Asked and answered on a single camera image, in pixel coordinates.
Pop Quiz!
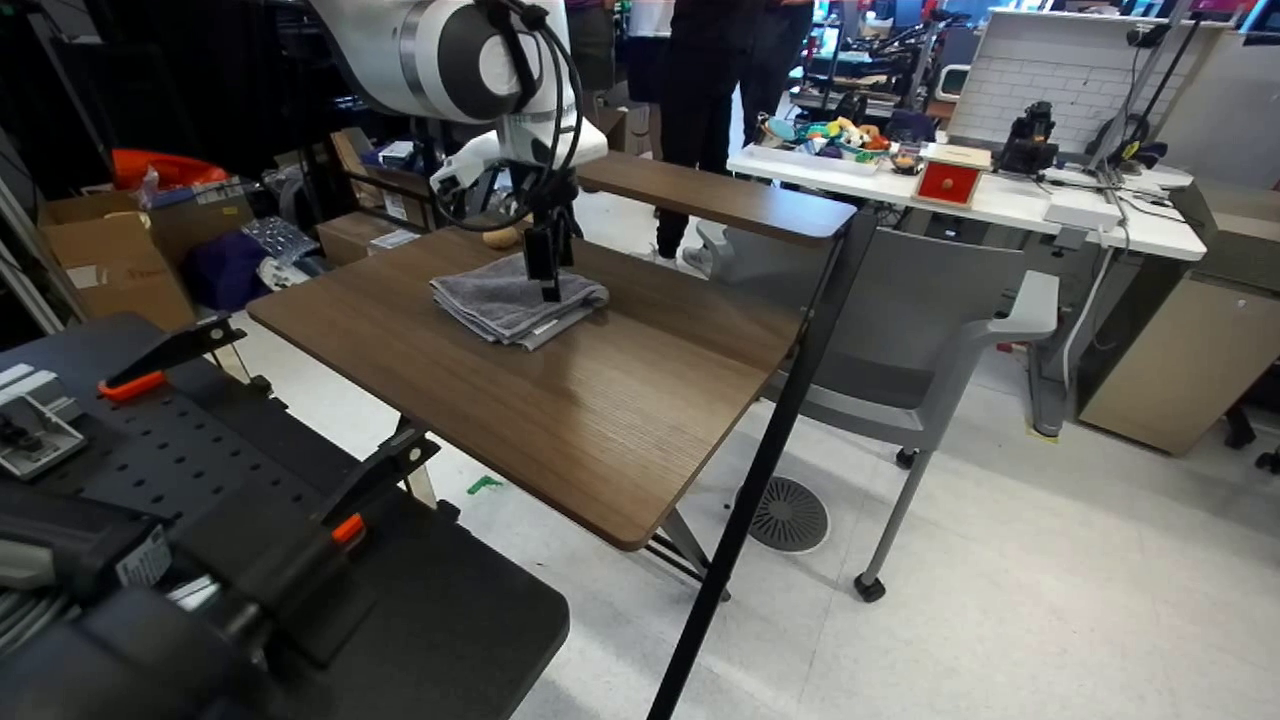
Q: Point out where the silver mounting bracket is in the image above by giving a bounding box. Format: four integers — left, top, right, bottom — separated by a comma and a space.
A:
0, 394, 94, 483

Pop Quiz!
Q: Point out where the red box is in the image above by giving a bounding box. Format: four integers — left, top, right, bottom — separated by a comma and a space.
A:
912, 140, 1002, 213

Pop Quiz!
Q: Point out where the white panel board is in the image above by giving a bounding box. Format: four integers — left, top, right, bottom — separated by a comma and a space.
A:
940, 10, 1232, 169

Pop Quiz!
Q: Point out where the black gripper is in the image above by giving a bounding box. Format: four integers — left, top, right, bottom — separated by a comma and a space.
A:
515, 169, 583, 303

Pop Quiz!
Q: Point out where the light wooden cabinet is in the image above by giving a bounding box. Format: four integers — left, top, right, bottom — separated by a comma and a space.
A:
1075, 181, 1280, 459

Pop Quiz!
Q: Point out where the black desk gadget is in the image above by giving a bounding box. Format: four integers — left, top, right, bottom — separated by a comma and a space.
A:
997, 96, 1069, 181

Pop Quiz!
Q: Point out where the person in black clothes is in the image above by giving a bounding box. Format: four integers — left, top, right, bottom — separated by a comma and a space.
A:
653, 0, 819, 269

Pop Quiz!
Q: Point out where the round black floor plate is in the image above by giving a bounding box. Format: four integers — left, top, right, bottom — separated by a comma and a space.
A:
742, 474, 831, 556

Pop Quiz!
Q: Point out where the grey towel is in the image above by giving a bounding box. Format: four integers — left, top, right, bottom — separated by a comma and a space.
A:
429, 254, 617, 358

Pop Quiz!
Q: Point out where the grey office chair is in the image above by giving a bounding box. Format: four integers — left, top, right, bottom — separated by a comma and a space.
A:
718, 222, 1069, 610

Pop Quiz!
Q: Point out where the orange black bar clamp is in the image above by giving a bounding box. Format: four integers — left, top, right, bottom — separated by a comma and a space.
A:
211, 421, 447, 636
94, 308, 254, 407

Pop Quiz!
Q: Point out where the black perforated breadboard table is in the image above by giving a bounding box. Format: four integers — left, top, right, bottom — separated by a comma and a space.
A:
0, 313, 573, 720

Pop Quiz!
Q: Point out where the dark blue bag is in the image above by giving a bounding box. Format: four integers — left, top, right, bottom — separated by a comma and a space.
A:
178, 227, 278, 313

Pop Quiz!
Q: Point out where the pile of colourful toys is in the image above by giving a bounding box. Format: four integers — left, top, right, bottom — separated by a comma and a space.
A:
791, 112, 897, 169

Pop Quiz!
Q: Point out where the large cardboard box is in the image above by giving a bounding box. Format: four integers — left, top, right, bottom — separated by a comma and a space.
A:
36, 192, 204, 335

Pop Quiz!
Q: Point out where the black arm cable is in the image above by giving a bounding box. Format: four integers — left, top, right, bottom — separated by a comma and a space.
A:
496, 0, 591, 238

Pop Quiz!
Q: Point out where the orange plastic object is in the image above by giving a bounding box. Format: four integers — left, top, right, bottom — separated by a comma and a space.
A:
103, 146, 234, 192

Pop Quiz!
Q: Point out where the black leaning stand pole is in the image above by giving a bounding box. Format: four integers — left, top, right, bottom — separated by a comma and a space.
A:
643, 205, 887, 720

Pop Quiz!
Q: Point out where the white desk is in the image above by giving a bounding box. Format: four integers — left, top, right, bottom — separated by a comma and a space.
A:
726, 131, 1213, 445

